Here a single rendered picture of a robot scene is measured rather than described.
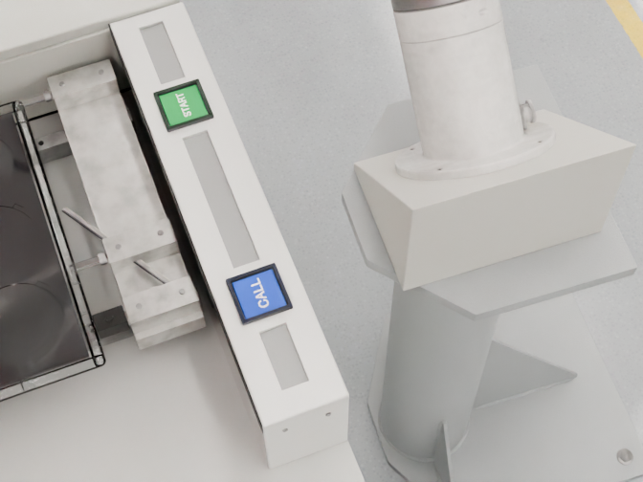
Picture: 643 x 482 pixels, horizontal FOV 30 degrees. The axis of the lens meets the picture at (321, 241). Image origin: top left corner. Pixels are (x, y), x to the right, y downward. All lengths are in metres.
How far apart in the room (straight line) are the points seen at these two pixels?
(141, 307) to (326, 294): 1.04
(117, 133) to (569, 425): 1.11
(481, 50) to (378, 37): 1.34
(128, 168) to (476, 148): 0.42
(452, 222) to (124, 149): 0.42
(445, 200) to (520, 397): 1.04
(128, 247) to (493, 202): 0.41
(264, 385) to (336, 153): 1.32
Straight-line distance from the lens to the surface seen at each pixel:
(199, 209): 1.33
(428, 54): 1.35
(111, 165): 1.47
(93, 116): 1.52
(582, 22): 2.76
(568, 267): 1.48
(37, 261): 1.40
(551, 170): 1.31
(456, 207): 1.29
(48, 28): 1.50
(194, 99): 1.41
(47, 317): 1.37
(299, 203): 2.44
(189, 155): 1.37
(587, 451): 2.25
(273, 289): 1.27
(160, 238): 1.38
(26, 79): 1.54
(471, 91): 1.35
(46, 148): 1.54
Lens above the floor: 2.11
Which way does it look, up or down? 62 degrees down
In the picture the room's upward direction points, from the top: 1 degrees counter-clockwise
